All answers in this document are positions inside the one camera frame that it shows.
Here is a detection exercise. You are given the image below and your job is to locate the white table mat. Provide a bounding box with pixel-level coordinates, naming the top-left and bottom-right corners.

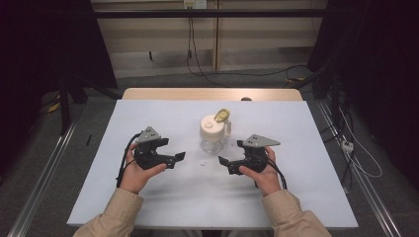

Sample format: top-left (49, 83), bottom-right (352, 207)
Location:
top-left (66, 99), bottom-right (360, 230)

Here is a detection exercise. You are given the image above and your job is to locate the aluminium floor rail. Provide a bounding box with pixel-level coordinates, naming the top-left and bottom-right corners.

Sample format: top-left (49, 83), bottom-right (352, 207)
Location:
top-left (315, 100), bottom-right (403, 237)
top-left (7, 120), bottom-right (79, 237)

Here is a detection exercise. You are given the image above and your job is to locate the hand-held gripper black cable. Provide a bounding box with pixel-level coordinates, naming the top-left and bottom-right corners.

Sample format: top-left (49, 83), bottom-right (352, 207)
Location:
top-left (266, 157), bottom-right (289, 192)
top-left (115, 131), bottom-right (143, 189)

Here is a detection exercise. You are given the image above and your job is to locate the black horizontal bar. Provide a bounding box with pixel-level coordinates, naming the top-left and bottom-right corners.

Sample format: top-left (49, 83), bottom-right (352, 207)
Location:
top-left (93, 9), bottom-right (330, 20)

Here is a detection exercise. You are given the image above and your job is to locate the person's left hand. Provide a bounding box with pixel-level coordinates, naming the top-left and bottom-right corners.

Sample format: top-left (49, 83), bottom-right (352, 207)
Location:
top-left (119, 142), bottom-right (168, 196)

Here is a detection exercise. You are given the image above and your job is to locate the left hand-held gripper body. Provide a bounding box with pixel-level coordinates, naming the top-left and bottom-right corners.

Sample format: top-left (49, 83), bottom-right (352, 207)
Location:
top-left (132, 125), bottom-right (177, 172)

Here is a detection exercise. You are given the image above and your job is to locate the black metal stand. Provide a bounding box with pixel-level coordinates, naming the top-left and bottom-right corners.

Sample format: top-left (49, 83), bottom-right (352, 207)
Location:
top-left (291, 63), bottom-right (343, 130)
top-left (58, 74), bottom-right (122, 136)

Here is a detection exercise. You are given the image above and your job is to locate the white cable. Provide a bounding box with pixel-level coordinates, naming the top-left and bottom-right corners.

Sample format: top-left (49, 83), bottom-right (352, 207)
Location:
top-left (338, 108), bottom-right (384, 180)

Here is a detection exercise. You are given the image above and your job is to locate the black curtain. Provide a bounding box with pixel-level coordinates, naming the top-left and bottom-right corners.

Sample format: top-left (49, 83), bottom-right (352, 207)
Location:
top-left (0, 0), bottom-right (119, 174)
top-left (307, 0), bottom-right (419, 192)

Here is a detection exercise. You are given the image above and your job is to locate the black floor cable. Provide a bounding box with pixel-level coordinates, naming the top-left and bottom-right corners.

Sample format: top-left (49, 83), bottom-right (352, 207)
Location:
top-left (197, 64), bottom-right (309, 79)

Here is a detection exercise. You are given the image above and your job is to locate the glass jar with cream lid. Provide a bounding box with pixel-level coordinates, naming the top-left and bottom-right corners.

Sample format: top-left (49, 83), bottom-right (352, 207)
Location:
top-left (199, 108), bottom-right (233, 155)

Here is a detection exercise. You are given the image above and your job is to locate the left hand-held gripper black cable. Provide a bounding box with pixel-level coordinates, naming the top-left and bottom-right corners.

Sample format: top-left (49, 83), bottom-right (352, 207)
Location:
top-left (115, 131), bottom-right (143, 189)

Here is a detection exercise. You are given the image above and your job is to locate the person's right hand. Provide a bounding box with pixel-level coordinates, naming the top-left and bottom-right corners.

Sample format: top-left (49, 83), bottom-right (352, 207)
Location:
top-left (238, 145), bottom-right (283, 198)

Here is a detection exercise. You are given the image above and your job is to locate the right hand-held gripper black cable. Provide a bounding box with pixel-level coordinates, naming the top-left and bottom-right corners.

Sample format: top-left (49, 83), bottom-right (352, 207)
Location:
top-left (266, 157), bottom-right (289, 192)

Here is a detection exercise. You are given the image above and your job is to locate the wooden vertical post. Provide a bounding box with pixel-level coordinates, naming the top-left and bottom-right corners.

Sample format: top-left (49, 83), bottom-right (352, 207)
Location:
top-left (211, 0), bottom-right (221, 72)

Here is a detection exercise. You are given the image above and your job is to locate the black hanging cable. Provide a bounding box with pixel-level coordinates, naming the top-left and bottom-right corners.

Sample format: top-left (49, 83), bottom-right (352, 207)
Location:
top-left (186, 16), bottom-right (231, 89)

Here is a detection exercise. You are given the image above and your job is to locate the white power strip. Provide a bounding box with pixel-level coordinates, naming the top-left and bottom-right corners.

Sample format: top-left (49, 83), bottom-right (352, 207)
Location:
top-left (341, 139), bottom-right (355, 154)

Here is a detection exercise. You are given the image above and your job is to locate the white wall socket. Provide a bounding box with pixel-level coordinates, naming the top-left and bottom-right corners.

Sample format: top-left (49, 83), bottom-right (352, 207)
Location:
top-left (183, 0), bottom-right (209, 10)

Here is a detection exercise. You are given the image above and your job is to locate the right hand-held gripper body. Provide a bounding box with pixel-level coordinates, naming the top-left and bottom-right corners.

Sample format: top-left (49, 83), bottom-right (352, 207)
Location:
top-left (226, 132), bottom-right (282, 177)

